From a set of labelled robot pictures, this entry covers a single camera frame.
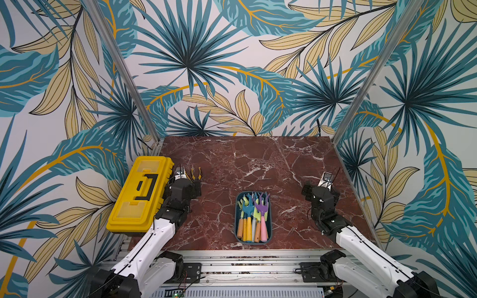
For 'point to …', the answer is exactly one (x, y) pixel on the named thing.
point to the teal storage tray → (255, 213)
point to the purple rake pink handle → (263, 208)
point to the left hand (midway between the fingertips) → (185, 184)
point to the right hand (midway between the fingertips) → (320, 184)
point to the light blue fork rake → (254, 227)
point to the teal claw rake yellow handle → (249, 202)
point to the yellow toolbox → (141, 197)
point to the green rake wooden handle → (241, 205)
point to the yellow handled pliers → (199, 176)
